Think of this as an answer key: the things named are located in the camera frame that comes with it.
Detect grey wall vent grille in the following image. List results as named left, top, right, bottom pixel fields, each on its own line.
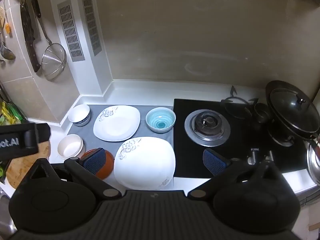
left=57, top=0, right=85, bottom=62
left=82, top=0, right=103, bottom=57

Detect hanging cleaver knife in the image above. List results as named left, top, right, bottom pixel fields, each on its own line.
left=20, top=0, right=42, bottom=73

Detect glass wok lid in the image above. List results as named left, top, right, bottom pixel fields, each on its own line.
left=270, top=88, right=318, bottom=132

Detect black wok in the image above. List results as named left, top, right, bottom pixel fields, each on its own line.
left=265, top=80, right=320, bottom=147

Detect large white floral square plate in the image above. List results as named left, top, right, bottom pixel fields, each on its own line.
left=114, top=137, right=176, bottom=190

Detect small white floral square plate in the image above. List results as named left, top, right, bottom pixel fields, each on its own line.
left=93, top=105, right=141, bottom=142

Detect round wooden cutting board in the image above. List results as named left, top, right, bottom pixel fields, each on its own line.
left=5, top=140, right=52, bottom=189

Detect orange-brown round plate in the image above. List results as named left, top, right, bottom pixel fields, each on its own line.
left=79, top=149, right=115, bottom=180

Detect green packets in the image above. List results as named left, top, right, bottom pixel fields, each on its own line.
left=0, top=100, right=26, bottom=126

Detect white bowl with blue pattern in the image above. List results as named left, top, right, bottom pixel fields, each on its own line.
left=68, top=104, right=91, bottom=127

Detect black pot support trivet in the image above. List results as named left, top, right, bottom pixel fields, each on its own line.
left=221, top=85, right=259, bottom=119

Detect black glass gas cooktop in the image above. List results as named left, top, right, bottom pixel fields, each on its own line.
left=173, top=99, right=309, bottom=178

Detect grey table mat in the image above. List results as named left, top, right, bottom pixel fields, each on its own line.
left=67, top=104, right=175, bottom=179

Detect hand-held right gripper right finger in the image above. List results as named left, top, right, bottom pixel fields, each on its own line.
left=187, top=149, right=285, bottom=202

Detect hanging wire mesh strainer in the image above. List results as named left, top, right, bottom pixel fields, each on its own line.
left=31, top=0, right=67, bottom=82

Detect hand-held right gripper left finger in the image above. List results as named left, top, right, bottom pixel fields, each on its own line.
left=27, top=148, right=123, bottom=202

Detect blue glazed bowl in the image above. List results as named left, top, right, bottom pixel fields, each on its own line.
left=146, top=107, right=176, bottom=133

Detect gas burner with steel ring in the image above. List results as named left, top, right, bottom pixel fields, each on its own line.
left=184, top=109, right=231, bottom=147

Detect hanging metal ladle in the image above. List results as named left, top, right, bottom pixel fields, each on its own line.
left=0, top=5, right=16, bottom=61

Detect black gas burner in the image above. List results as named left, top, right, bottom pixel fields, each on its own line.
left=253, top=102, right=273, bottom=123

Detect stainless steel lid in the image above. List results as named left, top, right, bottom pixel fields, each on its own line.
left=306, top=140, right=320, bottom=186

